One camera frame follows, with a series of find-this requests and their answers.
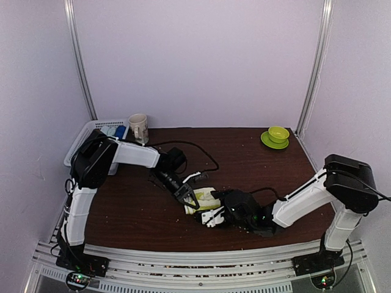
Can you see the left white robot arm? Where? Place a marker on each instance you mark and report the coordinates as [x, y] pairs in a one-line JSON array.
[[90, 166]]

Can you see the aluminium frame post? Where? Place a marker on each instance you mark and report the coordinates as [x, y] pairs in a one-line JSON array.
[[320, 53], [81, 71]]

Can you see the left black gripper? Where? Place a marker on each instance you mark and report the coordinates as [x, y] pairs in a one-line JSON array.
[[182, 192]]

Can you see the right aluminium frame post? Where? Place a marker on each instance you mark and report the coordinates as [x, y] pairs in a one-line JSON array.
[[320, 53]]

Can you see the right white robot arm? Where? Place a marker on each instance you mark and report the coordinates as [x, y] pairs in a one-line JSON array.
[[342, 179]]

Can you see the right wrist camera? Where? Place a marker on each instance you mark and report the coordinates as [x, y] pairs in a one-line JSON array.
[[211, 218]]

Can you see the aluminium front rail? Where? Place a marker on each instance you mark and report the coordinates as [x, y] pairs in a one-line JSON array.
[[256, 270]]

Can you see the left aluminium frame post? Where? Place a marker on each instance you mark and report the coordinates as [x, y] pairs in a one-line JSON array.
[[81, 71]]

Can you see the white plastic basket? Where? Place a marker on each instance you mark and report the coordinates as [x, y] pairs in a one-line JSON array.
[[86, 134]]

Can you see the green cup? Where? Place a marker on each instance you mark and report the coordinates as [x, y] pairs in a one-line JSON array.
[[278, 134]]

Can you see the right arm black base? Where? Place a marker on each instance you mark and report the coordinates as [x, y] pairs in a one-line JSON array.
[[314, 263]]

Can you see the yellow green patterned towel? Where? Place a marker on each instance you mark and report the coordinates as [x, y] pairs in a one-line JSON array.
[[205, 200]]

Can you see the beige ceramic mug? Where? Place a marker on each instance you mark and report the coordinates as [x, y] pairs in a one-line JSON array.
[[139, 128]]

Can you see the rolled pale teal towel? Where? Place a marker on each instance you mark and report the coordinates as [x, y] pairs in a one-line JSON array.
[[109, 130]]

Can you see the rolled dark blue towel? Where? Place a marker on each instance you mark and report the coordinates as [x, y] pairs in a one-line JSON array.
[[120, 132]]

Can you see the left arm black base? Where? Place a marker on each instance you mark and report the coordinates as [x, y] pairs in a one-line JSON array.
[[94, 266]]

